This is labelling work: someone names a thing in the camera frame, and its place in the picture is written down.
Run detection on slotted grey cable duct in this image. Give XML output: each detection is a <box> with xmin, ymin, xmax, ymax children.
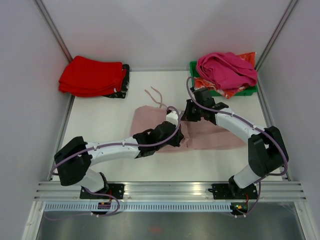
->
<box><xmin>44</xmin><ymin>201</ymin><xmax>232</xmax><ymax>213</ymax></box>

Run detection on aluminium mounting rail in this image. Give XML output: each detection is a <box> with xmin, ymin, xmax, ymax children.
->
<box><xmin>33</xmin><ymin>181</ymin><xmax>307</xmax><ymax>202</ymax></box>

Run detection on light pink trousers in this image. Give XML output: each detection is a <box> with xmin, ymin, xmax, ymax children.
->
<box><xmin>130</xmin><ymin>95</ymin><xmax>246</xmax><ymax>153</ymax></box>

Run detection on green plastic bin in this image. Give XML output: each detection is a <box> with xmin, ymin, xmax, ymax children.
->
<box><xmin>189</xmin><ymin>60</ymin><xmax>258</xmax><ymax>99</ymax></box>

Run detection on orange floral trousers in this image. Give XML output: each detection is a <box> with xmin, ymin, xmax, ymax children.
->
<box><xmin>202</xmin><ymin>52</ymin><xmax>256</xmax><ymax>99</ymax></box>

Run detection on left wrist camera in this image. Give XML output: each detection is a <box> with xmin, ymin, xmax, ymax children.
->
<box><xmin>165</xmin><ymin>111</ymin><xmax>180</xmax><ymax>126</ymax></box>

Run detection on magenta crumpled trousers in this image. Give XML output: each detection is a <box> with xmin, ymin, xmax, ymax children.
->
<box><xmin>196</xmin><ymin>52</ymin><xmax>258</xmax><ymax>92</ymax></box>

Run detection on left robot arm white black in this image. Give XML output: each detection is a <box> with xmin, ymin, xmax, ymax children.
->
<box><xmin>53</xmin><ymin>110</ymin><xmax>184</xmax><ymax>199</ymax></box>

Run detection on aluminium frame post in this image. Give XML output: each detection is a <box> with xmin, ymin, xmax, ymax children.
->
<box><xmin>33</xmin><ymin>0</ymin><xmax>73</xmax><ymax>63</ymax></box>
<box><xmin>255</xmin><ymin>0</ymin><xmax>300</xmax><ymax>72</ymax></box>

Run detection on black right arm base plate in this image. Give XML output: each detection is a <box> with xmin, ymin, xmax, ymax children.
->
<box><xmin>207</xmin><ymin>183</ymin><xmax>258</xmax><ymax>200</ymax></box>

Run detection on right aluminium frame post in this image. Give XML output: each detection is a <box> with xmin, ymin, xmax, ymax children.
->
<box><xmin>255</xmin><ymin>0</ymin><xmax>300</xmax><ymax>72</ymax></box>

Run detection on left aluminium frame post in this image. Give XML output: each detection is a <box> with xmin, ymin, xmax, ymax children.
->
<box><xmin>33</xmin><ymin>0</ymin><xmax>73</xmax><ymax>63</ymax></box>

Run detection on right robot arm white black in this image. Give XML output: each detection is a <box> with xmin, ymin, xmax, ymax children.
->
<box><xmin>182</xmin><ymin>87</ymin><xmax>289</xmax><ymax>198</ymax></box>

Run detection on folded red trousers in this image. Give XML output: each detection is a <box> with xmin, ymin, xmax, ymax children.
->
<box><xmin>58</xmin><ymin>56</ymin><xmax>129</xmax><ymax>98</ymax></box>

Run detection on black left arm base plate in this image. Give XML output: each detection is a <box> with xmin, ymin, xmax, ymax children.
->
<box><xmin>79</xmin><ymin>183</ymin><xmax>125</xmax><ymax>200</ymax></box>

